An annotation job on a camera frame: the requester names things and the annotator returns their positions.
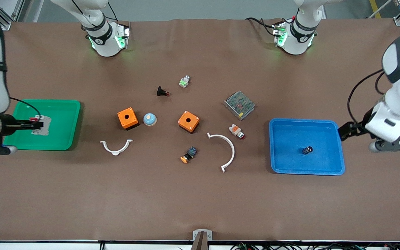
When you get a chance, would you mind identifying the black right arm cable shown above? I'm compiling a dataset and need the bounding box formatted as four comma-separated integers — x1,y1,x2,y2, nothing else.
9,97,42,118

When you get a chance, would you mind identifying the white red circuit breaker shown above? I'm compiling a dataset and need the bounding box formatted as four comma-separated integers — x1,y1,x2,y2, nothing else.
29,115,52,136

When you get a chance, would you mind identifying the blue plastic tray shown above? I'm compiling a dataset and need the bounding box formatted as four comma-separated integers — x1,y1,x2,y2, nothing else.
269,118,346,176

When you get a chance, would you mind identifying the black left base cable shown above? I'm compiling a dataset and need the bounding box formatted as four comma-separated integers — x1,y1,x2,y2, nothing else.
245,17,280,38

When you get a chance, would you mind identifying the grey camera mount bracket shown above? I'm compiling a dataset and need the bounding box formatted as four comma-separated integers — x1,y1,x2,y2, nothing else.
192,229,213,250

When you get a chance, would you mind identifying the orange button enclosure box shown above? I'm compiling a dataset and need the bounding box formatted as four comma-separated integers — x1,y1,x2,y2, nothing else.
178,111,200,134
117,107,140,131

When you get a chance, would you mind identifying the green plastic tray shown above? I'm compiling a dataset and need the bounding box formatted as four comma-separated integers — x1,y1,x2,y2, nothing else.
3,99,81,151

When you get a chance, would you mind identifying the small white curved bracket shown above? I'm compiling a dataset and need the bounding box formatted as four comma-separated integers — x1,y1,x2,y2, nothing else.
100,139,133,156

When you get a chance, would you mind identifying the orange white red indicator light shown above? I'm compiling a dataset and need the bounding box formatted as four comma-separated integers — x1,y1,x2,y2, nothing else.
228,124,246,140

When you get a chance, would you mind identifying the metal mesh power supply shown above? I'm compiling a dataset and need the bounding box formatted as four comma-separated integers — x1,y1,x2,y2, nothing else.
224,91,256,121

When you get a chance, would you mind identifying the orange mushroom push button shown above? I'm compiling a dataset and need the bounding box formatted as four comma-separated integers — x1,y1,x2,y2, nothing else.
180,146,198,164

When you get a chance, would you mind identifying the large white curved bracket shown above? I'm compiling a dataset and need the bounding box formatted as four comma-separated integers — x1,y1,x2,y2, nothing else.
207,133,236,173

